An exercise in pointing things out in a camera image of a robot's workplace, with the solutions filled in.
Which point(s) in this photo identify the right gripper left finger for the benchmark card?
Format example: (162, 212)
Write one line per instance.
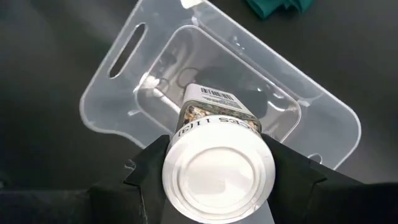
(143, 193)

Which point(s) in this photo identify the folded green cloth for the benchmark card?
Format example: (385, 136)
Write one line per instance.
(273, 7)

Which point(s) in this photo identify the clear plastic bin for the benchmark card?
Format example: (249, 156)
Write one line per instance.
(217, 53)

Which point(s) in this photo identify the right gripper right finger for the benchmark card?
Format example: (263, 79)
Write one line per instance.
(311, 199)

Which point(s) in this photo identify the white-lid spice jar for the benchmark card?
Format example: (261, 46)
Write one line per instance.
(217, 174)

